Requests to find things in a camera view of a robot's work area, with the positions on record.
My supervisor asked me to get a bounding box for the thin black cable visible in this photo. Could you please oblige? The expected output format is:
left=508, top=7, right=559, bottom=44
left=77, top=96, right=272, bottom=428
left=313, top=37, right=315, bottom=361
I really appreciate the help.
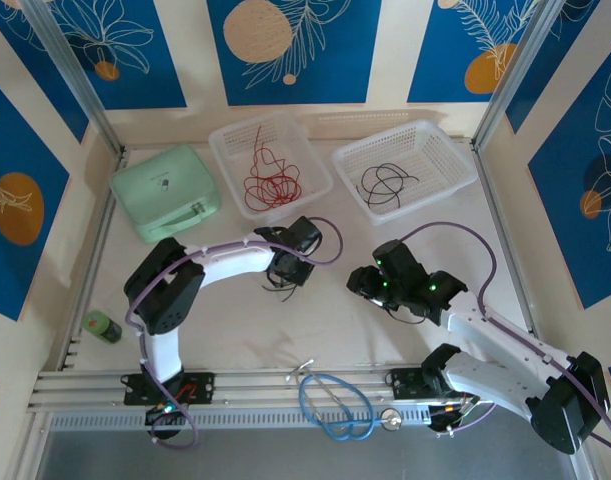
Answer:
left=367, top=162, right=420, bottom=206
left=357, top=167, right=401, bottom=207
left=262, top=281, right=300, bottom=303

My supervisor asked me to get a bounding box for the white plastic mesh basket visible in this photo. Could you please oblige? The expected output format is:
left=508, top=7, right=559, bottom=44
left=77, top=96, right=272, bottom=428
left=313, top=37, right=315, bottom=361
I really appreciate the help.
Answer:
left=207, top=112, right=335, bottom=222
left=330, top=119, right=477, bottom=227

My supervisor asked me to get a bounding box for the mint green zip case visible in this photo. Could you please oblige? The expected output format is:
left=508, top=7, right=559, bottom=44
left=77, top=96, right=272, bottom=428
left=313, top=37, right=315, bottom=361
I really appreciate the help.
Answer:
left=109, top=143, right=223, bottom=245

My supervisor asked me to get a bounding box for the blue stethoscope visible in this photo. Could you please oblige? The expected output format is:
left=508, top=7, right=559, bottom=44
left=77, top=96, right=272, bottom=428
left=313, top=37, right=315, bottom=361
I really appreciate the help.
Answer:
left=286, top=357, right=404, bottom=444

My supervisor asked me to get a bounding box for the green bottle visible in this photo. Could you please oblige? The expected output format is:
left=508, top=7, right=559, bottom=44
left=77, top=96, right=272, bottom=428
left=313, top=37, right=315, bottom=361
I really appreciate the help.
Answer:
left=83, top=309, right=123, bottom=345

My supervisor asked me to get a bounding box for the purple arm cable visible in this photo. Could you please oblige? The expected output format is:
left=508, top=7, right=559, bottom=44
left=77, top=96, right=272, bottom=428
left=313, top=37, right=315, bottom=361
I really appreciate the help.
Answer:
left=126, top=215, right=344, bottom=450
left=402, top=222, right=611, bottom=454

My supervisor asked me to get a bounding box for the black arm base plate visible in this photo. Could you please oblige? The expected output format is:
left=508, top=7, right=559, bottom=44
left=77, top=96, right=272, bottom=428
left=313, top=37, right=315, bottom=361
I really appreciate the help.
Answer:
left=122, top=370, right=217, bottom=407
left=384, top=366, right=431, bottom=401

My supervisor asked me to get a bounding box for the aluminium side rail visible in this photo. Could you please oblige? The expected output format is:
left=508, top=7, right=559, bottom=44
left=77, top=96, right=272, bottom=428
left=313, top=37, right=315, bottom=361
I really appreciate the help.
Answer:
left=472, top=142, right=541, bottom=364
left=59, top=149, right=129, bottom=372

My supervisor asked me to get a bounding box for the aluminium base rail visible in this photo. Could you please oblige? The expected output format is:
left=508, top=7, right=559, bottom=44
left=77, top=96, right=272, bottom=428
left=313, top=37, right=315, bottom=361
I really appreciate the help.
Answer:
left=27, top=368, right=571, bottom=415

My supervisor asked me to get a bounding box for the grey slotted cable duct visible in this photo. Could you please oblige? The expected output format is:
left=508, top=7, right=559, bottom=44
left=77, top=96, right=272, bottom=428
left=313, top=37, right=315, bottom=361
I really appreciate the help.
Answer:
left=48, top=407, right=434, bottom=432

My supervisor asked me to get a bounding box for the aluminium frame post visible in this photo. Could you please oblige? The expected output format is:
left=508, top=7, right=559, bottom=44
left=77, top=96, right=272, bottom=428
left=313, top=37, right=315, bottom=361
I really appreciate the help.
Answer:
left=22, top=0, right=125, bottom=157
left=472, top=0, right=569, bottom=151

